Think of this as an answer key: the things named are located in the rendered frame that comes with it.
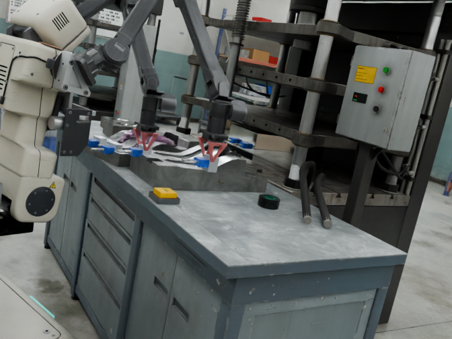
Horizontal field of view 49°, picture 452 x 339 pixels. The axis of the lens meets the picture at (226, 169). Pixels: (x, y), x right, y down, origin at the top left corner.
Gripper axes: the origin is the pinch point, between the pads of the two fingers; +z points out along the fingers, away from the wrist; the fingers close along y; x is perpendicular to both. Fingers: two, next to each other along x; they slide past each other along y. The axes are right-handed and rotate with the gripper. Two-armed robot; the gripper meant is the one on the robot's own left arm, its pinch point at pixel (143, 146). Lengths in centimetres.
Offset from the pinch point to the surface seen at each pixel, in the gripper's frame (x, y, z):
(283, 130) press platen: -80, 15, -10
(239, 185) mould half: -34.6, -19.1, 9.0
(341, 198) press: -101, -12, 17
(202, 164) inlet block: -8.9, -31.1, -1.8
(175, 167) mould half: -4.9, -19.1, 2.9
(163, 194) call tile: 6.2, -34.5, 8.0
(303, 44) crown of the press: -109, 48, -55
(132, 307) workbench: 4, -18, 58
